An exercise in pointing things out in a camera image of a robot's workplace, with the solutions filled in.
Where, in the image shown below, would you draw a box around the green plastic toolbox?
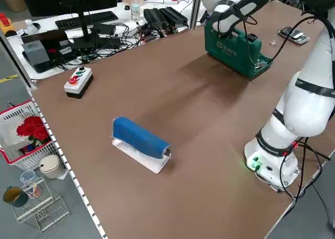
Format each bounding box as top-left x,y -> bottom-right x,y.
204,20 -> 273,81

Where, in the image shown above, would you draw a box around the black digital kitchen scale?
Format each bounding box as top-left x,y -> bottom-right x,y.
278,26 -> 311,45

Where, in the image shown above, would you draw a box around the clear plastic cup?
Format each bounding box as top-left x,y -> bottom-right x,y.
20,170 -> 37,190

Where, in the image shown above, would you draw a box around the blue towel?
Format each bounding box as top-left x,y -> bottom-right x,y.
112,116 -> 172,160

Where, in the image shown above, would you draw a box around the white metal towel rack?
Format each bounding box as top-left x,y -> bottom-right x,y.
111,138 -> 175,175

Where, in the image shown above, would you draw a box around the white button control box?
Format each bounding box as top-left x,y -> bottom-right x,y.
63,65 -> 94,99

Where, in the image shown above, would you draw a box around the black power supply brick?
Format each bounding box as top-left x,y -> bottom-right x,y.
143,8 -> 168,28
159,6 -> 188,27

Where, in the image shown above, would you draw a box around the clear water bottle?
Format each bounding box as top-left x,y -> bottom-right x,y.
130,0 -> 142,22

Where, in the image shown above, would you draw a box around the black keyboard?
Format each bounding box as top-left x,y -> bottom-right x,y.
54,10 -> 119,30

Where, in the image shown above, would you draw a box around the small white lidded bin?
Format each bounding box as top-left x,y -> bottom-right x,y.
39,154 -> 66,179

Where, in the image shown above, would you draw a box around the red artificial roses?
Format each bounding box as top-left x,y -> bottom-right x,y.
16,116 -> 51,147

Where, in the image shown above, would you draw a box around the grey box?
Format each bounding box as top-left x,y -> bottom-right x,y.
22,40 -> 51,67

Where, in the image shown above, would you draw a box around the red and white basket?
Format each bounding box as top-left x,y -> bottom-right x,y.
0,100 -> 60,172

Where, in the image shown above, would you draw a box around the clear acrylic shelf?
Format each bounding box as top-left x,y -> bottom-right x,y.
12,176 -> 71,234

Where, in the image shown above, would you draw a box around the dark green mug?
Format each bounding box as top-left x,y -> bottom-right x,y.
2,186 -> 29,208

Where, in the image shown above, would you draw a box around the yellow and red toy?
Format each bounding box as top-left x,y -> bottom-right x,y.
0,13 -> 17,38

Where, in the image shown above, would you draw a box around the aluminium frame post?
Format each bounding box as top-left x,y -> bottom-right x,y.
189,0 -> 204,30

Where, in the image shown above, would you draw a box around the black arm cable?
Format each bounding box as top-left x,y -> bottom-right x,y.
234,0 -> 335,93

